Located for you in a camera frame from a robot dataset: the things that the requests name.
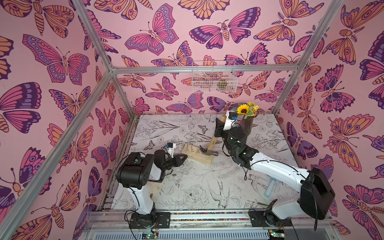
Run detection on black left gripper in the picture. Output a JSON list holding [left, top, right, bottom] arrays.
[[161, 155, 187, 172]]

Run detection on small wooden nail block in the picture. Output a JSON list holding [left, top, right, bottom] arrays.
[[182, 144, 214, 166]]

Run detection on wooden handled claw hammer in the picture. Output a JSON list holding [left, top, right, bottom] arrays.
[[199, 115, 227, 157]]

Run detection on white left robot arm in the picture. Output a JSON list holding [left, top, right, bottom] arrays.
[[116, 150, 188, 215]]

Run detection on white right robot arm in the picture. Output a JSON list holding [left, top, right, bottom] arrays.
[[215, 118, 336, 226]]

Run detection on ribbed purple glass vase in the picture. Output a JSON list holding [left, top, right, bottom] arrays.
[[240, 116, 254, 136]]

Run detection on yellow artificial sunflower bunch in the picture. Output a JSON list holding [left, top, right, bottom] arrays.
[[230, 102, 260, 118]]

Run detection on light blue plastic tube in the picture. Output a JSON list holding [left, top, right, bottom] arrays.
[[264, 178, 279, 198]]

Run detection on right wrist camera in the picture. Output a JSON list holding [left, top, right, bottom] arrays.
[[223, 111, 238, 131]]

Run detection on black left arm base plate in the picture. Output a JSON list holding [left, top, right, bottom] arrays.
[[129, 212, 171, 229]]

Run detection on white wire wall basket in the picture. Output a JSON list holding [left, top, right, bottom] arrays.
[[190, 59, 238, 94]]

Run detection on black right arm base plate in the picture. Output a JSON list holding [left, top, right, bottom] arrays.
[[248, 210, 293, 228]]

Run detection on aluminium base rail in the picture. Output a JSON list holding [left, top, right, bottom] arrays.
[[81, 209, 343, 240]]

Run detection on aluminium cage frame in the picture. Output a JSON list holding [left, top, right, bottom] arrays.
[[1, 1, 343, 240]]

